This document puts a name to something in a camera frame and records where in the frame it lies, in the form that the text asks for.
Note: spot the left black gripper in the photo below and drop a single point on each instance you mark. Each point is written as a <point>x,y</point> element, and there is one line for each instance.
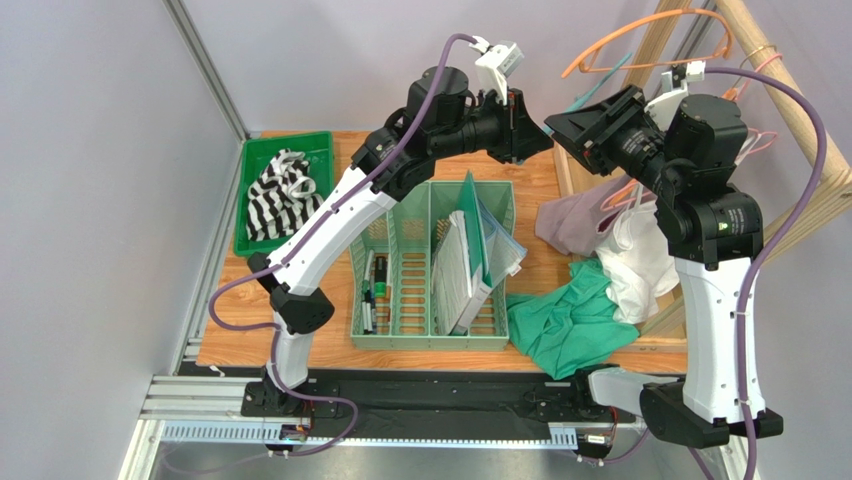
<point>519,136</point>

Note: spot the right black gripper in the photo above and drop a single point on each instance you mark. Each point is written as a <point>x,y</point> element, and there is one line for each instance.
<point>600,138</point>

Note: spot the orange clothes hanger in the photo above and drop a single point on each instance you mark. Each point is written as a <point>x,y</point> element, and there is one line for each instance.
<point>658,26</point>

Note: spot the green tank top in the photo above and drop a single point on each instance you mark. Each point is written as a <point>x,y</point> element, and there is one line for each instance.
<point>571,327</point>

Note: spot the black white striped tank top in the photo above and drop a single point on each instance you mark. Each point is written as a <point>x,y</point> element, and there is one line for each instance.
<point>282,198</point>

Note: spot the teal plastic hanger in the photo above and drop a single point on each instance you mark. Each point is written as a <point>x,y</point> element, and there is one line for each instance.
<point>581,100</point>

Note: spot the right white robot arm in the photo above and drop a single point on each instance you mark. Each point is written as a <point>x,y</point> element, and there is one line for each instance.
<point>714,233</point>

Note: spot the mauve tank top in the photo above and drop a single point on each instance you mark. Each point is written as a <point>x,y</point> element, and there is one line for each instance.
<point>577,224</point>

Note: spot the clear zip pouch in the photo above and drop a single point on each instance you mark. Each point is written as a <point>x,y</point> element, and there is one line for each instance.
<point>505,254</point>

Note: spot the mint green file organizer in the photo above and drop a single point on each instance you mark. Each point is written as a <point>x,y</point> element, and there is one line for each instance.
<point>408,235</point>

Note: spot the black marker green cap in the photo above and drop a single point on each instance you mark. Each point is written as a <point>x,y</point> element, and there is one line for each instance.
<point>380,274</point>

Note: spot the white pen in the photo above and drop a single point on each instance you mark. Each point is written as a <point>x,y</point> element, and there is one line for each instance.
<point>369,319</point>

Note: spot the wooden clothes rack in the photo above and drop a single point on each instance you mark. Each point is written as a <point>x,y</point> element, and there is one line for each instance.
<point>665,332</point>

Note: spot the green plastic tray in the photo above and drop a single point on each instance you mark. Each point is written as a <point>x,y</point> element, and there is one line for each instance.
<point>256,154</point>

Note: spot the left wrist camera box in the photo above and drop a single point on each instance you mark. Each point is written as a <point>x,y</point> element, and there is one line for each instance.
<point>496,63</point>

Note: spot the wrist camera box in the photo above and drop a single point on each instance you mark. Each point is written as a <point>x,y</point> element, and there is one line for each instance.
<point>675,88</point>
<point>496,63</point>

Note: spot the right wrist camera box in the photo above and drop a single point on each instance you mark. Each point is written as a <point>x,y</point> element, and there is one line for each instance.
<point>675,88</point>

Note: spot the pink wire hanger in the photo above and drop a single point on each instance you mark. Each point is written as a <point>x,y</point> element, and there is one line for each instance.
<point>704,143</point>

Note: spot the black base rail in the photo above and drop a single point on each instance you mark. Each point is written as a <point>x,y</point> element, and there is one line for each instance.
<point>425,408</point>

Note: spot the aluminium frame post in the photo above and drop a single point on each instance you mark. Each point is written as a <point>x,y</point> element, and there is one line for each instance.
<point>191,36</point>

